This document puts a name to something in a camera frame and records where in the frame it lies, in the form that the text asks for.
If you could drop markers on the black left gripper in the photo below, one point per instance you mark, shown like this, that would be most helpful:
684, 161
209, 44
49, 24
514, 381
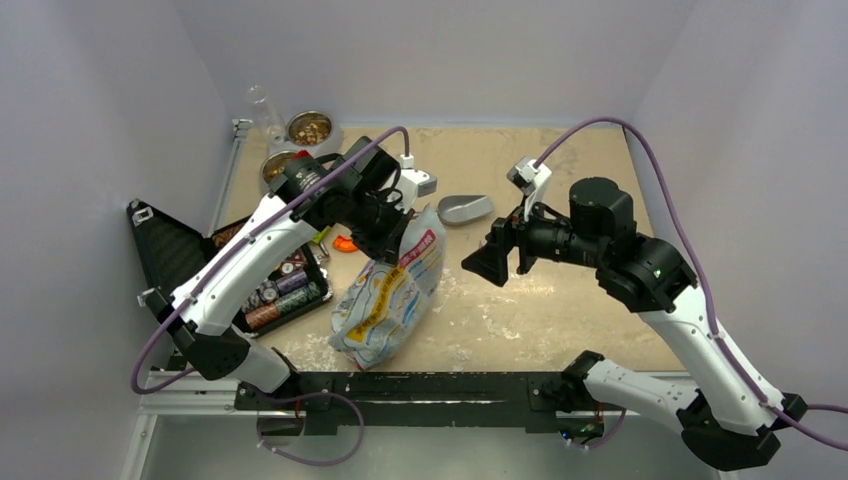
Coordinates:
387, 247

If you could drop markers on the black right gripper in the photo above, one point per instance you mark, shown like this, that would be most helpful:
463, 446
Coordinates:
491, 258

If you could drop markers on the colourful pet food bag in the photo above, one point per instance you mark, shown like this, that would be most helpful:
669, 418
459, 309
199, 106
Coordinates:
385, 303

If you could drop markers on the silver metal scoop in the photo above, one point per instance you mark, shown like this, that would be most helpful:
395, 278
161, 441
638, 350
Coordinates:
457, 210

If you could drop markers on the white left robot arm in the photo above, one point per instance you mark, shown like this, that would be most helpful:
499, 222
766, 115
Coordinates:
368, 191

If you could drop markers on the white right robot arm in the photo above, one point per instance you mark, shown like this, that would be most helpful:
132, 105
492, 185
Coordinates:
729, 415

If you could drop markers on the grey double pet bowl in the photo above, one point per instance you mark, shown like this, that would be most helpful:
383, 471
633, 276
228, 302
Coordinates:
311, 131

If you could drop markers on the clear water bottle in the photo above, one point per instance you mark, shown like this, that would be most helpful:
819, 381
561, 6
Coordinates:
266, 116

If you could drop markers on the black poker chip case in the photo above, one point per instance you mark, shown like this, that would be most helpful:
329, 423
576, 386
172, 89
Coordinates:
171, 252

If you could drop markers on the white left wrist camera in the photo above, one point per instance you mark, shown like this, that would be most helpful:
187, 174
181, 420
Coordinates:
413, 183

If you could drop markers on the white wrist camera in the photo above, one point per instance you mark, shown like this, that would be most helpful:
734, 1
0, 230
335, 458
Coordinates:
532, 180
413, 183

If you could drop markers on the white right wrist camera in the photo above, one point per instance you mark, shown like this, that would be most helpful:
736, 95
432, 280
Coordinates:
532, 180

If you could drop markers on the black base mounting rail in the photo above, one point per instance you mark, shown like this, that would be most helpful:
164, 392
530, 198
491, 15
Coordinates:
536, 402

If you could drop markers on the aluminium frame rail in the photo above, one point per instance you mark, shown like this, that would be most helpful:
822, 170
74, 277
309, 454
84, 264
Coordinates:
192, 395

